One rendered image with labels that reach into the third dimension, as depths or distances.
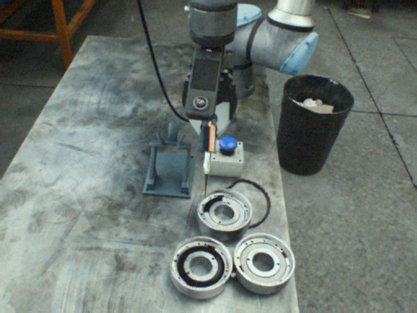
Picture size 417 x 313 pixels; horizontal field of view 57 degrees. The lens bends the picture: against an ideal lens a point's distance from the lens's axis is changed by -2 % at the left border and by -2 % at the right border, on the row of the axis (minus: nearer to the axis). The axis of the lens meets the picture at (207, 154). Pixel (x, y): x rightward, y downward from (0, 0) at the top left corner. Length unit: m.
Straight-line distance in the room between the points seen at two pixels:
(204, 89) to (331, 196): 1.51
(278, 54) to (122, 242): 0.57
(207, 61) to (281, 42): 0.38
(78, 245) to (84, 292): 0.10
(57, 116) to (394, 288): 1.45
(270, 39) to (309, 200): 1.14
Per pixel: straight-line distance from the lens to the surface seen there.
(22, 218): 0.83
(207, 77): 0.61
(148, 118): 1.02
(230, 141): 0.84
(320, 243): 1.84
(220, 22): 0.60
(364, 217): 2.02
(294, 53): 0.97
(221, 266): 0.69
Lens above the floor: 1.41
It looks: 42 degrees down
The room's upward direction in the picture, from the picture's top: 5 degrees clockwise
